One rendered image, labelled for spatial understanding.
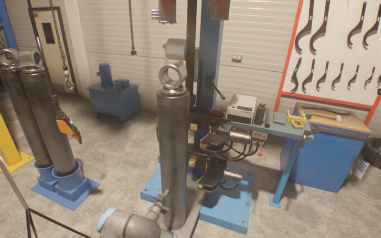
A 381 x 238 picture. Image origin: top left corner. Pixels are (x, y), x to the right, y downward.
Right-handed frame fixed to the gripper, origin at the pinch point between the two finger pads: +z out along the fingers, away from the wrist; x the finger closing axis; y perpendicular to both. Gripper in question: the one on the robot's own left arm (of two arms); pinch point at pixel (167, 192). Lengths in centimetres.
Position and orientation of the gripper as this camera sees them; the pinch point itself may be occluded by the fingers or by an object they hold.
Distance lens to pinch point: 161.7
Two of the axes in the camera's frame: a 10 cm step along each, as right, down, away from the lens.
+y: -9.4, -1.9, 2.9
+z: 3.5, -4.3, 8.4
